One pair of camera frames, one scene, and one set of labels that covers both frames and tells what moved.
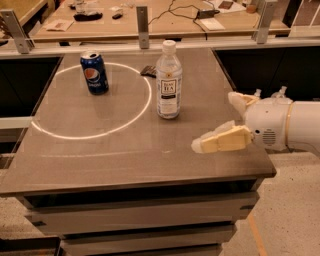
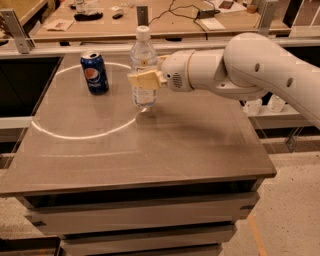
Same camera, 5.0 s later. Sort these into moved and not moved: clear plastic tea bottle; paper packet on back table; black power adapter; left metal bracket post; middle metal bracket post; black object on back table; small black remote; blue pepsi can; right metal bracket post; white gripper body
Moved: clear plastic tea bottle; white gripper body
Not moved: left metal bracket post; right metal bracket post; paper packet on back table; small black remote; middle metal bracket post; black power adapter; blue pepsi can; black object on back table
